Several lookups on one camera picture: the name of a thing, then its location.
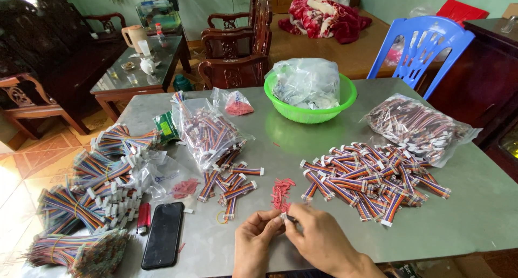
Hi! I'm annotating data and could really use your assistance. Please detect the flat clear bag, red pins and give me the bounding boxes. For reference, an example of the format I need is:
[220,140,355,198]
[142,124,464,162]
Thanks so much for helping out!
[133,152,202,202]

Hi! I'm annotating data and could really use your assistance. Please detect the sealed bag of rainbow cables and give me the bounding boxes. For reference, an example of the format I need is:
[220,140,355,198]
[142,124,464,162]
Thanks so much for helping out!
[361,93,483,168]

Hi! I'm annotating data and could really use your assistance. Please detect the bundle of bare-ended rainbow wires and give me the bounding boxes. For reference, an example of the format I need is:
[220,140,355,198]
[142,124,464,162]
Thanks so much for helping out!
[25,229,131,278]

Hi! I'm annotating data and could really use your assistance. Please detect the open bag of rainbow cables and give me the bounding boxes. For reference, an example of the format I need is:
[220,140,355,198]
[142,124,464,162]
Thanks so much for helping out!
[171,91,256,172]

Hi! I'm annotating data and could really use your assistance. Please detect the red and white blanket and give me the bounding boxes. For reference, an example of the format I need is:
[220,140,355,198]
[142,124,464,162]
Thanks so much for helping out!
[278,0,373,45]

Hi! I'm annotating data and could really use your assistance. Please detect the small bag of red pins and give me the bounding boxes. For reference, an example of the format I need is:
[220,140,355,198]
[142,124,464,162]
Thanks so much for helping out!
[210,86,255,117]

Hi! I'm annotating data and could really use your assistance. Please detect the large pile of rainbow cables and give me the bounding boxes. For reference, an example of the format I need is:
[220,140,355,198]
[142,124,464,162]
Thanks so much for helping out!
[300,142,452,228]

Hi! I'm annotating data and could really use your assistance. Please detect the white teapot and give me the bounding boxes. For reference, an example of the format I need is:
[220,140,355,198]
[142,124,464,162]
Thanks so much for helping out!
[139,58,157,76]

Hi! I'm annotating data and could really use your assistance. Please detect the heap of bundled rainbow cables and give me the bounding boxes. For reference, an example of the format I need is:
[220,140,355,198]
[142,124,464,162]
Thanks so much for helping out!
[36,123,163,236]

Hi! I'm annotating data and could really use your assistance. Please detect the dark green jar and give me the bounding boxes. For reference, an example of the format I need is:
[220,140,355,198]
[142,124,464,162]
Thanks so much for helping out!
[173,73,195,93]

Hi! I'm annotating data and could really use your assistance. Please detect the green plastic basin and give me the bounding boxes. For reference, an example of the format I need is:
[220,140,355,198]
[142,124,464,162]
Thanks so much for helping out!
[263,71,358,124]

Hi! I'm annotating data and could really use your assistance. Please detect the red lighter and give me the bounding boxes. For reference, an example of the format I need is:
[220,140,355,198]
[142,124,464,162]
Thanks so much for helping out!
[136,203,152,235]

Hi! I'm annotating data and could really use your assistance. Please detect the beige electric kettle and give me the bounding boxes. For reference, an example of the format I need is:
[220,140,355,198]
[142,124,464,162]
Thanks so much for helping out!
[121,25,151,54]

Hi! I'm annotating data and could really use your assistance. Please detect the wooden bed platform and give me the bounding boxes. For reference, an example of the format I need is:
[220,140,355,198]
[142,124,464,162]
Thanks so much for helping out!
[267,10,405,81]

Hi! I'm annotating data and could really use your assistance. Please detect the carved wooden bench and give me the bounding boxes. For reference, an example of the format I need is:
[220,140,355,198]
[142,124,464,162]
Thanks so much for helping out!
[0,0,128,150]

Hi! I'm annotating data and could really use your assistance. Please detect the black smartphone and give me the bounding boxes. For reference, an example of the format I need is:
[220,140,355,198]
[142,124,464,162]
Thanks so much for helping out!
[141,201,185,270]

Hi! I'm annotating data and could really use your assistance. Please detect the crumpled clear plastic bags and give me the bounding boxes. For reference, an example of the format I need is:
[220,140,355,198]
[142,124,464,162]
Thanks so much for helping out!
[269,58,342,110]

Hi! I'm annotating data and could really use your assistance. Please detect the glass fish tank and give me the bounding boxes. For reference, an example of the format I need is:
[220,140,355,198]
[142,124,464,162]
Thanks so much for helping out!
[135,0,182,32]

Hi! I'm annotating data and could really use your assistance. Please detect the blue plastic chair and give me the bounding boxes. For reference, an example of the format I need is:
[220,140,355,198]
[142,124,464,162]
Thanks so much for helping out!
[366,15,476,101]

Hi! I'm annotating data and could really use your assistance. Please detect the person's right hand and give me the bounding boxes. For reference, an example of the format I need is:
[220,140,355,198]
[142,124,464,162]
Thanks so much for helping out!
[283,203,366,277]

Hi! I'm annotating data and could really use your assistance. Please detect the carved wooden armchair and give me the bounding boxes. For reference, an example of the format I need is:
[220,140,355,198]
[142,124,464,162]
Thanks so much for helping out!
[197,0,273,91]

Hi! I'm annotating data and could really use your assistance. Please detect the small group of rainbow cables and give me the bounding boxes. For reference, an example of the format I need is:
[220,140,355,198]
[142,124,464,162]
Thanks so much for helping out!
[197,148,265,222]

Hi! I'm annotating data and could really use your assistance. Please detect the pile of small red pins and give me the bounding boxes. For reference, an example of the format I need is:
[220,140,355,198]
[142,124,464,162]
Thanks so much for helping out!
[270,178,297,213]

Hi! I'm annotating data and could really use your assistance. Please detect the green packet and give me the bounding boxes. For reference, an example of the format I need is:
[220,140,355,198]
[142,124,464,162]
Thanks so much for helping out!
[152,110,180,144]

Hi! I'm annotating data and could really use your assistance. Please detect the dark wooden cabinet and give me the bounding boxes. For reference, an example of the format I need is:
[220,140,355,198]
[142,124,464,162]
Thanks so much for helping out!
[427,18,518,177]

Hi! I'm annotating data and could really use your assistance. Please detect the glass-topped wooden coffee table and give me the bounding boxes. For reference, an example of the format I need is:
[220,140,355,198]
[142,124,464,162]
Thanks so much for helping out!
[89,34,192,123]

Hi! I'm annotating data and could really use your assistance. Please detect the person's left hand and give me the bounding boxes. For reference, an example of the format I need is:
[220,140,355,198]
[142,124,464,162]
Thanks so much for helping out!
[232,209,287,278]

